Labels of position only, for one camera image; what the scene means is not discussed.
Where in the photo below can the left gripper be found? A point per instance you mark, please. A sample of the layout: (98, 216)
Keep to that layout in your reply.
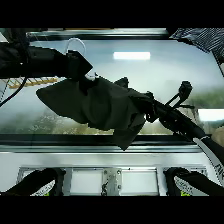
(78, 65)

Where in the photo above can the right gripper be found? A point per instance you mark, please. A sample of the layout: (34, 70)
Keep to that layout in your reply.
(152, 106)

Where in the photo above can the white clothes hanger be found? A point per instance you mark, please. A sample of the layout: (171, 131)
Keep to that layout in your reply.
(75, 38)

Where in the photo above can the black long-sleeved shirt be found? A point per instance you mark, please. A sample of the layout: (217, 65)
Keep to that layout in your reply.
(100, 103)

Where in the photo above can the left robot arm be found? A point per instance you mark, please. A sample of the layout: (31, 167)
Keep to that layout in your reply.
(33, 61)

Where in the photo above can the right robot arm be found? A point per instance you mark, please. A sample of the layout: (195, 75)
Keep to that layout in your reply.
(181, 121)

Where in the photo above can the striped garment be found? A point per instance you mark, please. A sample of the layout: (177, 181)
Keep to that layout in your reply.
(203, 38)

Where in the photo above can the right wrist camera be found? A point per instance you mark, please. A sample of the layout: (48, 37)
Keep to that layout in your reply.
(185, 88)

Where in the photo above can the silver frame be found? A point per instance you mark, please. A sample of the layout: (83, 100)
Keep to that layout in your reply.
(100, 156)

